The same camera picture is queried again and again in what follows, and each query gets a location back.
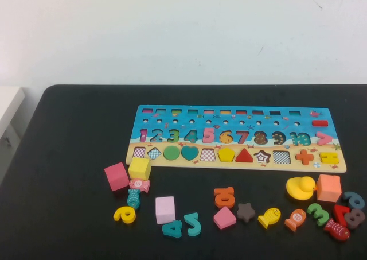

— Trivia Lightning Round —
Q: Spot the red fish piece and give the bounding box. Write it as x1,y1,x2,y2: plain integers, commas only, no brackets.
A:
323,218,351,242

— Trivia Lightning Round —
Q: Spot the red triangle piece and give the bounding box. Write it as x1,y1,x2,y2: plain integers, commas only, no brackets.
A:
235,148,255,163

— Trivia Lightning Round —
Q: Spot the teal number two piece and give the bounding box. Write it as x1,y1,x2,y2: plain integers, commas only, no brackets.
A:
183,212,201,237

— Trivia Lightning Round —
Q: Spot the teal number four piece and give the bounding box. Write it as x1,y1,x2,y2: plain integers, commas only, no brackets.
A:
161,219,184,238

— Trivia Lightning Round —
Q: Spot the dark pink cube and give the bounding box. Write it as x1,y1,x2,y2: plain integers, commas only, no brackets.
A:
104,162,130,192

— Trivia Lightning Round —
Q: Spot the orange number ten piece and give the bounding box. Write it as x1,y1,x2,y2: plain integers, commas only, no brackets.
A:
214,186,235,209

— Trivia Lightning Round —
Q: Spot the green circle piece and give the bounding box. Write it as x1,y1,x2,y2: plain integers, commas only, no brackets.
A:
163,145,181,161

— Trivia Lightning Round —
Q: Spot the orange plus sign piece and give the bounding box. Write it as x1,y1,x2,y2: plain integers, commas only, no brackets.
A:
295,149,315,166

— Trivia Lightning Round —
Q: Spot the yellow pentagon piece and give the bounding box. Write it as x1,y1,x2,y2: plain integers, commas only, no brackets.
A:
217,148,236,163

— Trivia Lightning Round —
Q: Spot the green number three piece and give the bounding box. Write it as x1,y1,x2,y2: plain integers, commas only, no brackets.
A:
306,203,330,226

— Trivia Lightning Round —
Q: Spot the brown star piece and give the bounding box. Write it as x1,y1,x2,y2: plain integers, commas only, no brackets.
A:
236,202,256,223

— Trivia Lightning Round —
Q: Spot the yellow rubber duck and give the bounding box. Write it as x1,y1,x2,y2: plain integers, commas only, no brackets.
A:
286,176,318,201

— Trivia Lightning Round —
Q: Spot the salmon orange cube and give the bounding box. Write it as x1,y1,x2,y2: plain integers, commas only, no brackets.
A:
316,174,342,203

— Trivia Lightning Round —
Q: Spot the grey-blue number six piece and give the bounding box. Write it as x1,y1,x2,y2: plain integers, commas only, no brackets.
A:
342,191,365,211

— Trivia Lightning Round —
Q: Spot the orange fish piece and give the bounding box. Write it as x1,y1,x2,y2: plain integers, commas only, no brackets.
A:
284,209,307,232

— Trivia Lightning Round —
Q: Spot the teal fish piece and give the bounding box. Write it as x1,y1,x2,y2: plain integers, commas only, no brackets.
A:
127,188,141,210

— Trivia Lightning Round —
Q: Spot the pink diamond piece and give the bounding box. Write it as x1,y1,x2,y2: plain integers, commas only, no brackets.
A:
213,206,237,230

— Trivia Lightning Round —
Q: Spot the pink number five piece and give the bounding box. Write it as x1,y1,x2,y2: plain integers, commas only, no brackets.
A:
202,127,216,144

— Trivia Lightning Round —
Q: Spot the yellow number nine piece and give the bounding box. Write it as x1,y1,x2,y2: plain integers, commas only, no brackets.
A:
113,207,137,224

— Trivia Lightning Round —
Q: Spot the white cabinet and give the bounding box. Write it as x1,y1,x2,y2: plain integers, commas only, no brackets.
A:
0,85,26,186

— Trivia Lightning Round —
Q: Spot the red number seven piece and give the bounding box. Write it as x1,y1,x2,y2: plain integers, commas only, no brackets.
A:
332,204,350,227

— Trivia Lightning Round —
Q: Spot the yellow equals sign piece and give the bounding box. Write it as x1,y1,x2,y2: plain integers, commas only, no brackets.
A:
319,152,339,167

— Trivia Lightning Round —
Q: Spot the colourful wooden puzzle board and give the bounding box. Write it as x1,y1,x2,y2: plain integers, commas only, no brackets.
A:
126,104,348,174

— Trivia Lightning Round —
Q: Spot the pink greater-than sign piece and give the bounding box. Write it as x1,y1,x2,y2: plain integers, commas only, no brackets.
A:
315,131,333,146

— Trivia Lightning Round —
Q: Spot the teal heart piece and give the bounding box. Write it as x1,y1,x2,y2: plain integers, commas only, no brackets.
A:
181,146,200,162

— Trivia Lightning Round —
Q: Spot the pink fish piece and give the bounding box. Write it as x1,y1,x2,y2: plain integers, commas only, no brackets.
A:
128,178,151,194

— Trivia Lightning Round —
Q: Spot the yellow fish piece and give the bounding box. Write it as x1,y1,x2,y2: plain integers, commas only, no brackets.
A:
257,208,282,230

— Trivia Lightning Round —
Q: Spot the brown number eight piece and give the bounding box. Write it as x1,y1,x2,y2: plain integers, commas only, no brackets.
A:
343,208,366,230

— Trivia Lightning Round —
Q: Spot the light pink cube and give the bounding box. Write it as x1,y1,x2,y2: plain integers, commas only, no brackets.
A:
155,196,176,225

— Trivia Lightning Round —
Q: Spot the yellow cube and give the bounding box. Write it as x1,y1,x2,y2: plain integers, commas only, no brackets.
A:
128,157,152,181

